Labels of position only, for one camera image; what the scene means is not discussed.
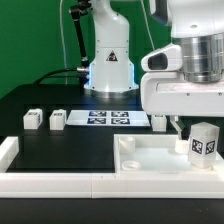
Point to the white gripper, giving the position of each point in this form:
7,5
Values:
164,90

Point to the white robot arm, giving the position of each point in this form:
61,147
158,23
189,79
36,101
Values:
197,26

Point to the white sheet with AprilTags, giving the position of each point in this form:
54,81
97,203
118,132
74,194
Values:
107,118

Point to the white U-shaped obstacle fence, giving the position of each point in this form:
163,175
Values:
103,185

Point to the white square table top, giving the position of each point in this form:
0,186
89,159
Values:
155,154

